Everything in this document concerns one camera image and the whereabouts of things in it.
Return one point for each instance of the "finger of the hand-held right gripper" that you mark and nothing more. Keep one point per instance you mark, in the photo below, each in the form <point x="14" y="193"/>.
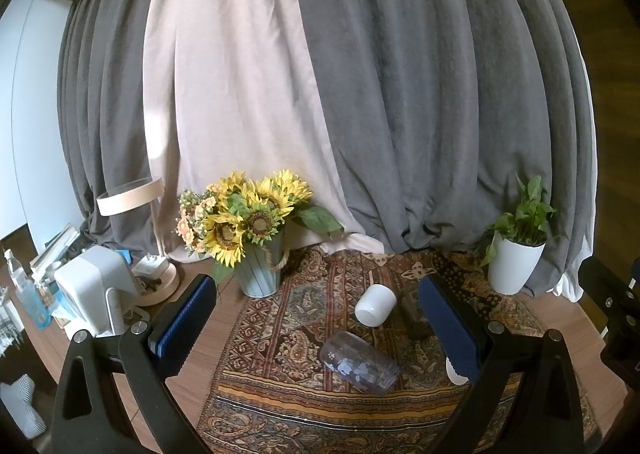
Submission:
<point x="617" y="284"/>

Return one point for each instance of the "white box appliance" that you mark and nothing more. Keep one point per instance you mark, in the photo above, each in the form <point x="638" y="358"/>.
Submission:
<point x="92" y="284"/>

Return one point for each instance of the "patterned table cloth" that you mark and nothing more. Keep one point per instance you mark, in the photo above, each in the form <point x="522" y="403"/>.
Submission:
<point x="300" y="414"/>

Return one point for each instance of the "stack of books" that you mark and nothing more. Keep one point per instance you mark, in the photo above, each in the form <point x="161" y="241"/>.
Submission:
<point x="57" y="249"/>

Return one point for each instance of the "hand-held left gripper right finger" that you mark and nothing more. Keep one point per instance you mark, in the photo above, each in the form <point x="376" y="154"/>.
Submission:
<point x="450" y="329"/>

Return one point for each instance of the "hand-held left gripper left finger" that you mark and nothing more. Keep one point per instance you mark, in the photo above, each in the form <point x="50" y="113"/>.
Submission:
<point x="182" y="329"/>

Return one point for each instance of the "grey curtain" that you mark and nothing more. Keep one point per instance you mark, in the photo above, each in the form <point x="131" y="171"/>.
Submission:
<point x="425" y="108"/>

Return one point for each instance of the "clear printed glass cup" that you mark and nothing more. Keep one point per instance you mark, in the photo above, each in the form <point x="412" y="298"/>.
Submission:
<point x="357" y="364"/>

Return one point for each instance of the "beige curtain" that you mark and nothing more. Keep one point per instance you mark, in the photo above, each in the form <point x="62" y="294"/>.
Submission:
<point x="235" y="98"/>

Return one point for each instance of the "white sheer curtain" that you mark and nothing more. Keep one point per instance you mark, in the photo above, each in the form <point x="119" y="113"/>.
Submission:
<point x="580" y="254"/>

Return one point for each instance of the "sunflower bouquet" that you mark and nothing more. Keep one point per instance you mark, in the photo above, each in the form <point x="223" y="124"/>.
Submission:
<point x="240" y="221"/>

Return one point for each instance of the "pale ribbed metal bucket vase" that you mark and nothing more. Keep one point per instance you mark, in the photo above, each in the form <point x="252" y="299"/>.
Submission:
<point x="260" y="271"/>

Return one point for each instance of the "striped cloth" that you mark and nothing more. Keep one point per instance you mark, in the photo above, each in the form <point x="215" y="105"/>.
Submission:
<point x="22" y="404"/>

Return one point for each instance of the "green potted plant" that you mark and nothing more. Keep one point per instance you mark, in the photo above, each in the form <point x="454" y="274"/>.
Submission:
<point x="525" y="219"/>

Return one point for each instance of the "white charger plug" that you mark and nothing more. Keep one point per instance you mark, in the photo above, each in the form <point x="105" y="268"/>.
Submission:
<point x="154" y="265"/>

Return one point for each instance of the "clear plastic bottle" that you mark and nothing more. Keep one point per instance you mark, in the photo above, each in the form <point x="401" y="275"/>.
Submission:
<point x="27" y="296"/>

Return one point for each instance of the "white plant pot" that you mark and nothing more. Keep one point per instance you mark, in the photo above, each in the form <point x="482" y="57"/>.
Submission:
<point x="515" y="264"/>

